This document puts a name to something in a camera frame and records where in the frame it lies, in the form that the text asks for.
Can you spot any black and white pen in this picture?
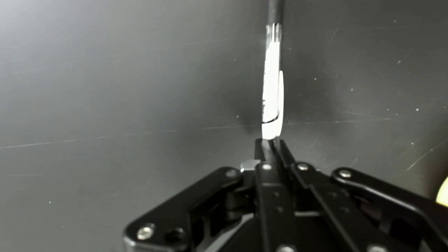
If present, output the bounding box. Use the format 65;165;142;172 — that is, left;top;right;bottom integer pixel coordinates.
258;0;288;142

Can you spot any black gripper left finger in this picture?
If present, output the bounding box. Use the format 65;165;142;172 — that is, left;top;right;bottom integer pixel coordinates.
122;137;295;252

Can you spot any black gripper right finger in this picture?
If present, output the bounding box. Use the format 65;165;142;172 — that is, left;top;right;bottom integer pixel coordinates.
272;136;448;252

